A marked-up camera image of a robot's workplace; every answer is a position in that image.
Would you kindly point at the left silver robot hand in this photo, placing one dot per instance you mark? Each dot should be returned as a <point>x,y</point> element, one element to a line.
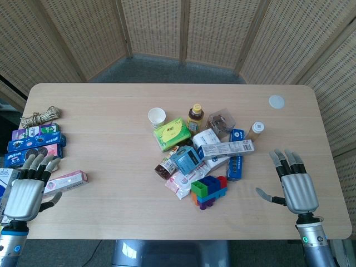
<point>23,196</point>

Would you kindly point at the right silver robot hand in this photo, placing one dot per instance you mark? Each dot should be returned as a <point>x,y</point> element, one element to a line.
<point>299,192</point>

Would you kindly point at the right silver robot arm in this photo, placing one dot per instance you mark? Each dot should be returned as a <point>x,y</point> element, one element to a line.
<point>314,239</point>

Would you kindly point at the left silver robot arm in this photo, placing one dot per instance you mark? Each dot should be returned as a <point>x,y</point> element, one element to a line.
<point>11,242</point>

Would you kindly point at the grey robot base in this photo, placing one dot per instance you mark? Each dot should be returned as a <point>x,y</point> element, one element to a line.
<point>171,253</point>

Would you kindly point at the blue pink cookie box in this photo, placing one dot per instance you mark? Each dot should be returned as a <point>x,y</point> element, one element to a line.
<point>25,155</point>

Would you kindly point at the pink white toothpaste box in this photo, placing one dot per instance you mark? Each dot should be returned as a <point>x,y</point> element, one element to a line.
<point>68,180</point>

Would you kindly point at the purple green cookie box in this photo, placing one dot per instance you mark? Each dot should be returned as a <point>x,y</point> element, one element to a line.
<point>36,130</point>

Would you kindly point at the long blue cookie box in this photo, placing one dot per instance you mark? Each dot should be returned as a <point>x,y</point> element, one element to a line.
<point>236,167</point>

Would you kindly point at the white long printed box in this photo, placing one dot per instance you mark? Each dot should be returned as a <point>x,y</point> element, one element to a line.
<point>226,148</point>

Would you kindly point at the clear plastic cube box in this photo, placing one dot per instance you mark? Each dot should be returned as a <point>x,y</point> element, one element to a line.
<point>221,122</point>

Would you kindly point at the small blue cube box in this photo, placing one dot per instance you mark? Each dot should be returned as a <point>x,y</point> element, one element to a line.
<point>185,161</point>

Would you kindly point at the white blue carton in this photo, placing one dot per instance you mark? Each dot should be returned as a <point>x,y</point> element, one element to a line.
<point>5,183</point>

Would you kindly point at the white blue printed bag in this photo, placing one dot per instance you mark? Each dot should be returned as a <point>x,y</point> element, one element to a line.
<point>215,162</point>

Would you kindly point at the colourful building block stack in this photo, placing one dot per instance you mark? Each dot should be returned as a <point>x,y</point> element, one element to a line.
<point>209,190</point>

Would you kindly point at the white round table cap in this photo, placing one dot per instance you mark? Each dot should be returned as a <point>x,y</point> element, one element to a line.
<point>277,101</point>

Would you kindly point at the white rolled package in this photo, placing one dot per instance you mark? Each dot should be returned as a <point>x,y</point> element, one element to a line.
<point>207,138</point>

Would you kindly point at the pink white pouch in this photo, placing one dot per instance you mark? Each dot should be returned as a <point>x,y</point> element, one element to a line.
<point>183,182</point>

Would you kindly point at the honey bottle yellow cap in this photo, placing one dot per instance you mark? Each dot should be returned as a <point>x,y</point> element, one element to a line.
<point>195,118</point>

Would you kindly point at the brown snack jar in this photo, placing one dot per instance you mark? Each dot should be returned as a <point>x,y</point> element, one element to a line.
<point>165,167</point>

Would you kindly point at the green tissue pack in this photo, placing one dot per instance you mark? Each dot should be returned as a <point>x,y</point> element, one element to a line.
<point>172,134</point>

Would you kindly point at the white paper cup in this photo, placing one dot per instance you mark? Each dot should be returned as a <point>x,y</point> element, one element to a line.
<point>156,116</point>

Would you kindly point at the bamboo folding screen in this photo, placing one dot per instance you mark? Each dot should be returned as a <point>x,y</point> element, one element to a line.
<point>178,36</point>

